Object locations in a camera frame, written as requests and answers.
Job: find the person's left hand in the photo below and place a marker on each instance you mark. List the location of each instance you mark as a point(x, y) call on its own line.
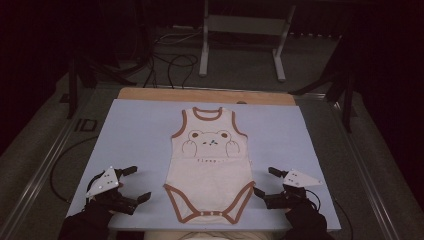
point(111, 212)

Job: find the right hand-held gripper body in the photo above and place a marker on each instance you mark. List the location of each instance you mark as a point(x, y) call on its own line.
point(298, 180)

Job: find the person's right hand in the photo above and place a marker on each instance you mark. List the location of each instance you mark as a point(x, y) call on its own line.
point(288, 209)

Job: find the cream baby bodysuit brown trim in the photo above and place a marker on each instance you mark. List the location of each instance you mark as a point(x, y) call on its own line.
point(210, 180)

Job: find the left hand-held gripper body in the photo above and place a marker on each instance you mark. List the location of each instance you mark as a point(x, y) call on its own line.
point(103, 183)

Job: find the aluminium frame rail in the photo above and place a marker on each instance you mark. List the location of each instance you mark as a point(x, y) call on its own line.
point(41, 173)
point(372, 173)

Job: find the black tripod stand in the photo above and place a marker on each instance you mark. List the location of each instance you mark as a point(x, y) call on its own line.
point(71, 90)
point(347, 100)

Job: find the white metal stand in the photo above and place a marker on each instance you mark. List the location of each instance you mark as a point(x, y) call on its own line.
point(246, 25)

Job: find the light blue mat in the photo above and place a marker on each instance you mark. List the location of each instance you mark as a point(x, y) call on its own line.
point(140, 133)

